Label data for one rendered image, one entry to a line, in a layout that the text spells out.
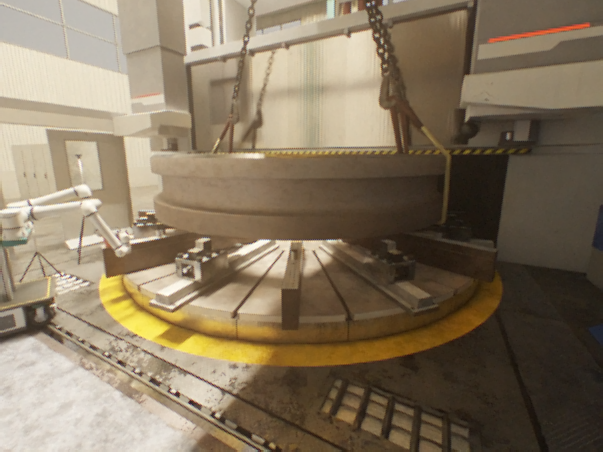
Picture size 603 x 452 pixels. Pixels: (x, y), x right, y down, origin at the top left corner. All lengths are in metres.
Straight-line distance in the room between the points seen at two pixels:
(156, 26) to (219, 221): 4.69
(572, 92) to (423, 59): 2.61
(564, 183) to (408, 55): 3.18
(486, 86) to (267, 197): 2.56
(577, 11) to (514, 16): 0.52
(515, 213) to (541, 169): 0.76
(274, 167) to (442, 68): 3.69
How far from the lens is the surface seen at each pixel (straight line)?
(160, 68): 6.75
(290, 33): 6.54
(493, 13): 4.29
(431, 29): 5.84
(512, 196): 5.64
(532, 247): 5.86
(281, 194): 3.01
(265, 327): 2.83
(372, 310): 2.85
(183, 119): 6.70
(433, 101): 5.53
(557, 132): 4.71
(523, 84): 3.68
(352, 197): 3.13
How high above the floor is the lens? 1.74
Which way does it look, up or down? 11 degrees down
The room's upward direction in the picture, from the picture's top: straight up
